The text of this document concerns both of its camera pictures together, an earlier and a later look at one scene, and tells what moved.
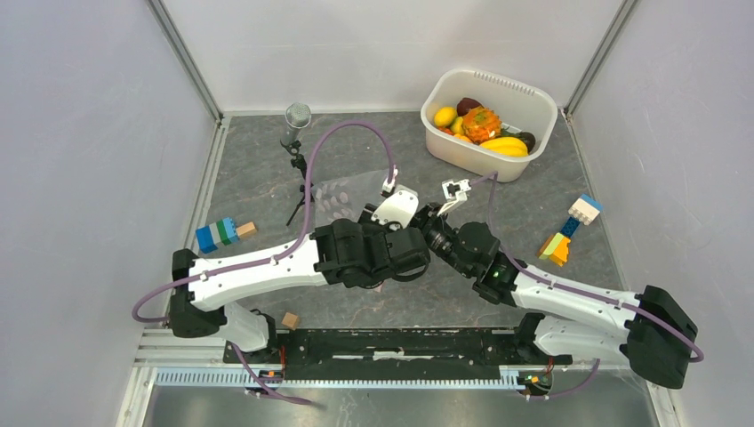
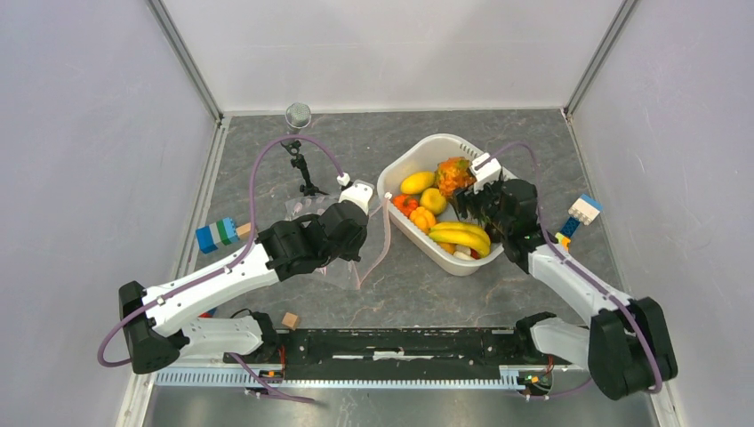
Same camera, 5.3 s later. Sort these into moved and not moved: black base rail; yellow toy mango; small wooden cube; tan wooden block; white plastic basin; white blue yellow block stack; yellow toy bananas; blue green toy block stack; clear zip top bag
Moved: yellow toy mango; clear zip top bag; yellow toy bananas; white plastic basin
Not moved: black base rail; small wooden cube; tan wooden block; blue green toy block stack; white blue yellow block stack
